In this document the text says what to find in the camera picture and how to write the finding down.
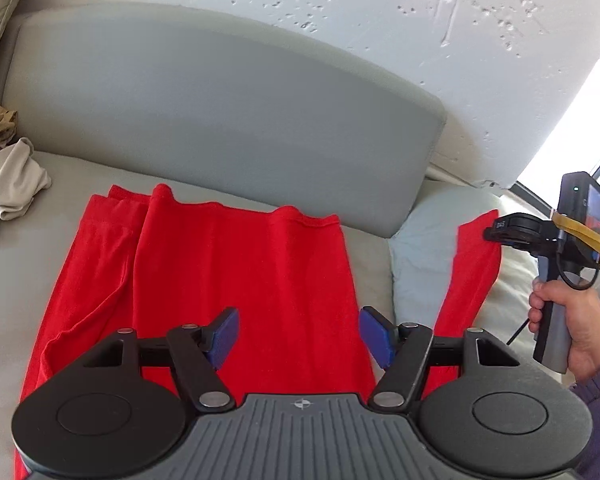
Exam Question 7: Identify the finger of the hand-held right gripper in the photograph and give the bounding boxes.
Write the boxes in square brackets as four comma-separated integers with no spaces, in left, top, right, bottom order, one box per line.
[482,216,512,248]

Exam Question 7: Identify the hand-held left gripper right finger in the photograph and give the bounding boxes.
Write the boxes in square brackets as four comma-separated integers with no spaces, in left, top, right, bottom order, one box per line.
[360,305,522,413]

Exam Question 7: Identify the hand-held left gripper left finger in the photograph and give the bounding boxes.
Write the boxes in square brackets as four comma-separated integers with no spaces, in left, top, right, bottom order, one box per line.
[82,307,242,413]

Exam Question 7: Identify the red long-sleeve shirt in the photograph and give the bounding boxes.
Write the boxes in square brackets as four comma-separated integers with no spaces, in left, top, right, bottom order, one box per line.
[12,184,503,480]

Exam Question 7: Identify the person's right hand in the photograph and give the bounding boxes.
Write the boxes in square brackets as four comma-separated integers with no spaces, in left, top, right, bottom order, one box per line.
[527,280,600,386]

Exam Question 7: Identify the window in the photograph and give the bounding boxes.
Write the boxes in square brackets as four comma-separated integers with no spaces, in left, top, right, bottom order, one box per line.
[517,35,600,206]

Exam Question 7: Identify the light grey large cushion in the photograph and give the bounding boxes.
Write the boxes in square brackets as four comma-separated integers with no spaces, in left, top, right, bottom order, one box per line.
[389,180,546,371]

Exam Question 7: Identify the grey sofa bed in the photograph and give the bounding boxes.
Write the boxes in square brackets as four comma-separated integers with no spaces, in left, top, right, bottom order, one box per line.
[0,0,546,480]

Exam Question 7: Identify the beige crumpled garment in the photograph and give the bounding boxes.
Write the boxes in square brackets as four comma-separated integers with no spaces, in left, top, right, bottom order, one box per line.
[0,137,53,251]

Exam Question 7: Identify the black cable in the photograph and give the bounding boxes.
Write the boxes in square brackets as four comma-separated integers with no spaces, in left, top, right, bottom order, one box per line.
[511,247,600,346]

